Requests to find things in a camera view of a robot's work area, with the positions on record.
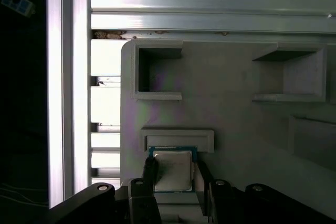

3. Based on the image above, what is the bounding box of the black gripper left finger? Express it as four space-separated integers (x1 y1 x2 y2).
48 157 162 224

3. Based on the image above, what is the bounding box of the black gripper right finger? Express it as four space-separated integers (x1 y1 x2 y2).
195 159 336 224

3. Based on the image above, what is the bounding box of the silver CPU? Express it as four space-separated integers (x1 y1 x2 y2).
148 145 198 194

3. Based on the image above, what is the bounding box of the grey parts rack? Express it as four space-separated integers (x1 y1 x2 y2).
119 39 336 224

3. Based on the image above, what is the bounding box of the white blue power strip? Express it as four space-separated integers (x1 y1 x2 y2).
0 0 36 16

